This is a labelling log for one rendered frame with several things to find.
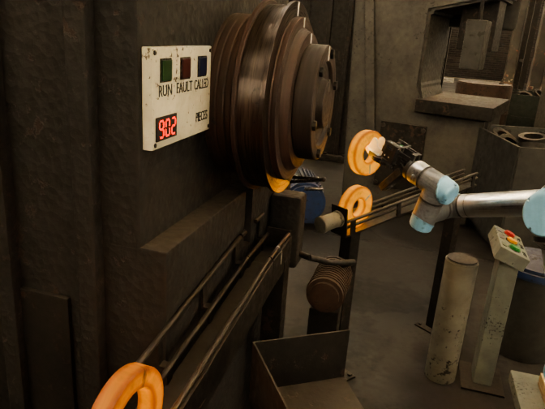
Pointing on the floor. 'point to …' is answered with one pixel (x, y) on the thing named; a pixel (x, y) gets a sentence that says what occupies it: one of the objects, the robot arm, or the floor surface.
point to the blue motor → (313, 205)
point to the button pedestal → (494, 317)
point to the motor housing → (327, 296)
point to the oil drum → (485, 88)
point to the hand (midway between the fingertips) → (366, 147)
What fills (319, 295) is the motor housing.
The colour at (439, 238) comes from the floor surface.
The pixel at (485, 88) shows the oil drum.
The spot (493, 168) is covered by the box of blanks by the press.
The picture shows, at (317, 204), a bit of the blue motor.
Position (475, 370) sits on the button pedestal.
